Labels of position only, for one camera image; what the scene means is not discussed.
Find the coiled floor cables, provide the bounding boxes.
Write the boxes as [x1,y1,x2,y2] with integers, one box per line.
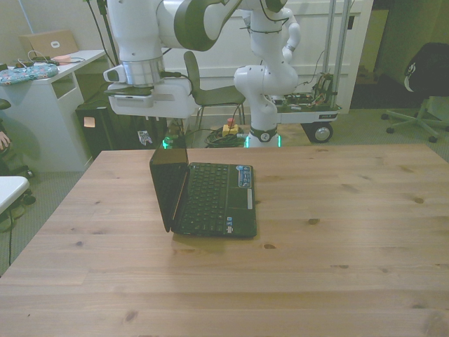
[204,127,248,149]

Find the yellow emergency stop button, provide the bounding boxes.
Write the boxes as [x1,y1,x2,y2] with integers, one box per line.
[222,118,240,138]

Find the black tripod stand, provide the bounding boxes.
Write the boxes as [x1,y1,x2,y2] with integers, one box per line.
[83,0,119,68]

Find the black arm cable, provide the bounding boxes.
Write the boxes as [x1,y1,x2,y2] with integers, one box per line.
[160,70,196,103]

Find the white rounded seat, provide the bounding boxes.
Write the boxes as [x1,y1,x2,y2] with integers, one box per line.
[0,175,31,215]

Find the large cardboard box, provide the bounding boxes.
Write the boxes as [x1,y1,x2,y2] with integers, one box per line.
[18,29,79,59]

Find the black office chair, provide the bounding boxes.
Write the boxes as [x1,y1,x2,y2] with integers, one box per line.
[380,41,449,143]

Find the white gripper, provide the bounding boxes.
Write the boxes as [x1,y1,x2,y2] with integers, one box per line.
[107,82,196,143]

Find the floral patterned cushion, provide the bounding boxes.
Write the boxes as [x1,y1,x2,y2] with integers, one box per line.
[0,62,59,88]

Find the white wheeled cart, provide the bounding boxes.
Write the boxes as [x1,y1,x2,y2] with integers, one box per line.
[268,0,355,145]

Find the patterned work glove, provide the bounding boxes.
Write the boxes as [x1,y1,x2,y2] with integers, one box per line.
[136,129,154,146]

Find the black shell chair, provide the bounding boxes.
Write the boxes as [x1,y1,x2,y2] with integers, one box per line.
[183,51,247,131]

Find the black computer tower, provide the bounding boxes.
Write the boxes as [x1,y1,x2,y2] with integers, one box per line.
[74,103,115,161]

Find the white desk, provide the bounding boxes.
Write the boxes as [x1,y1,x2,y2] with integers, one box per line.
[0,49,108,173]

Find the black Asus laptop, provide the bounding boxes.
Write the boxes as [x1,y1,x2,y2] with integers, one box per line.
[149,146,258,239]

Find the cart electronics with wires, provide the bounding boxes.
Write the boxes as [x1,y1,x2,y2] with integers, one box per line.
[280,72,338,108]

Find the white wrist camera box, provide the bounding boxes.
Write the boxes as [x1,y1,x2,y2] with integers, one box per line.
[104,86,156,109]

